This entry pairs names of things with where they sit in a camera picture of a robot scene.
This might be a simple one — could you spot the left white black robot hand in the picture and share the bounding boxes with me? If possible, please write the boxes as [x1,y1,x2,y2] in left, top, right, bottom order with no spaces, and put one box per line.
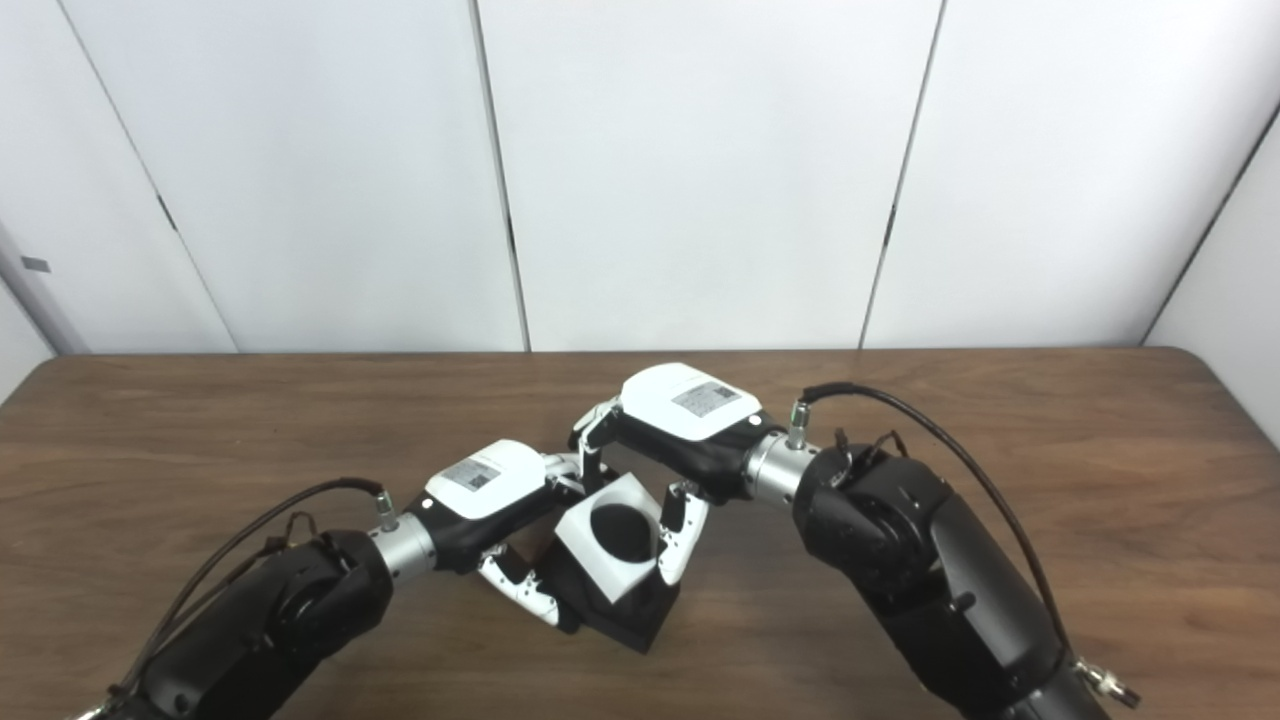
[405,440,601,629]

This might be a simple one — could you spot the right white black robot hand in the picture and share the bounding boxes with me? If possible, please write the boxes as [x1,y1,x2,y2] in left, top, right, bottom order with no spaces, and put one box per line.
[568,363,787,589]

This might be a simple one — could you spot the white square piece with hole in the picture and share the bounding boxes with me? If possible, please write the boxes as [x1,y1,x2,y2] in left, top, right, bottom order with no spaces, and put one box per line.
[554,474,666,604]

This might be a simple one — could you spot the black cylinder peg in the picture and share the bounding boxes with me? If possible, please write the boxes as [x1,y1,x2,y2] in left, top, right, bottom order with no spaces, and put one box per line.
[535,500,681,655]

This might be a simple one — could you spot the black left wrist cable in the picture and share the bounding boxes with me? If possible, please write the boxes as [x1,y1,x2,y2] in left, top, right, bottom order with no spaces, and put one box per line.
[108,478,403,701]

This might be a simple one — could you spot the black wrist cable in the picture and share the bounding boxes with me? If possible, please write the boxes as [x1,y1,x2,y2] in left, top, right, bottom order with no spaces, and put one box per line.
[788,382,1143,709]
[108,478,403,701]

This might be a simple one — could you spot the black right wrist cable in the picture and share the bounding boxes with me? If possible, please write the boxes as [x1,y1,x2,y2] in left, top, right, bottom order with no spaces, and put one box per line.
[788,382,1143,709]

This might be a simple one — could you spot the grey wall corner post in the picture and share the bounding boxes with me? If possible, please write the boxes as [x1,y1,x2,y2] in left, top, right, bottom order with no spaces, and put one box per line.
[0,222,91,357]

